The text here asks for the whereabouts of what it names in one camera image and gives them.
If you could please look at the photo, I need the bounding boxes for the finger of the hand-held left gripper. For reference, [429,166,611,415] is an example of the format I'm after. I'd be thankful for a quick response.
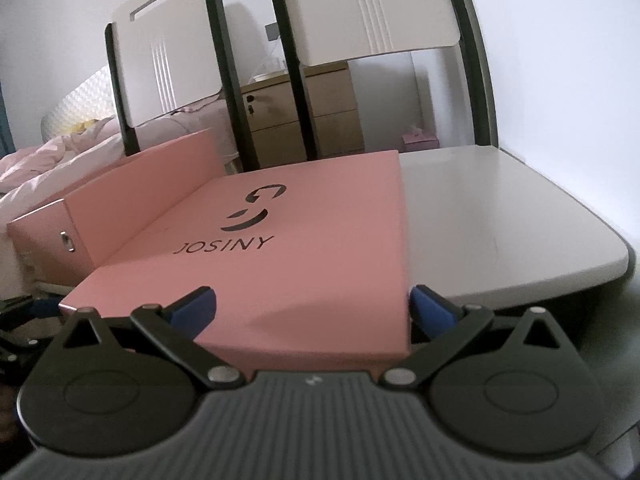
[0,298,66,322]

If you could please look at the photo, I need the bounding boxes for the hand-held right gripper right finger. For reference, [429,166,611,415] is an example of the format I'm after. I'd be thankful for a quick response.
[382,285,576,391]

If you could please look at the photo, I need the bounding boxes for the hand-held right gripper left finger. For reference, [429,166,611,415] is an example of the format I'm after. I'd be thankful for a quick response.
[50,287,246,391]

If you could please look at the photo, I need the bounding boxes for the pink cardboard box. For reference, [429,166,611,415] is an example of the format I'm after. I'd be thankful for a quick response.
[6,128,224,291]

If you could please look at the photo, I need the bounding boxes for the pink box lid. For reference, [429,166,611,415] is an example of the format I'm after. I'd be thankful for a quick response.
[59,150,414,362]

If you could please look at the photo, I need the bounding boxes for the white desktop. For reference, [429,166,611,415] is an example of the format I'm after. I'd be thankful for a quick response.
[400,145,631,302]

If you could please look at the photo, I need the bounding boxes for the pink duvet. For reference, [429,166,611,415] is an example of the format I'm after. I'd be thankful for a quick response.
[0,100,236,206]

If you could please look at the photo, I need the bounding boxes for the pink tissue box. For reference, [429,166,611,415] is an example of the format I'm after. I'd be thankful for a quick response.
[401,129,438,152]

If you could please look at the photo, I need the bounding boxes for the white quilted headboard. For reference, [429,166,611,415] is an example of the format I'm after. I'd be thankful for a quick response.
[39,65,121,143]

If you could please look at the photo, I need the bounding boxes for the wooden nightstand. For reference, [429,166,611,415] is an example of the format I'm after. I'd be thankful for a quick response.
[240,62,364,163]

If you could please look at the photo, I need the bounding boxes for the white folding chair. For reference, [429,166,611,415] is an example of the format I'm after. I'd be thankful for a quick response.
[104,0,261,173]
[262,0,501,161]

